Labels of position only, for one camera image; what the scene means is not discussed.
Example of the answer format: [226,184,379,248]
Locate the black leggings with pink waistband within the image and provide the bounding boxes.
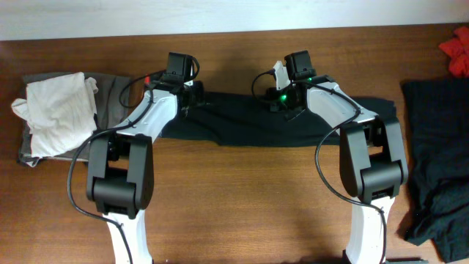
[143,75,399,148]

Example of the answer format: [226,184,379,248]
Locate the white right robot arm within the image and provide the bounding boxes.
[266,51,408,263]

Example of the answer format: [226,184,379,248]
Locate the grey folded garment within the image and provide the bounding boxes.
[18,72,130,167]

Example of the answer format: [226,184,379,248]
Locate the white folded shirt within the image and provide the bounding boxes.
[11,72,98,158]

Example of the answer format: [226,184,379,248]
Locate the black garment pile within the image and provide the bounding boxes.
[402,78,468,263]

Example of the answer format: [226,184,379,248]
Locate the red cloth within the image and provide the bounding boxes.
[438,26,468,78]

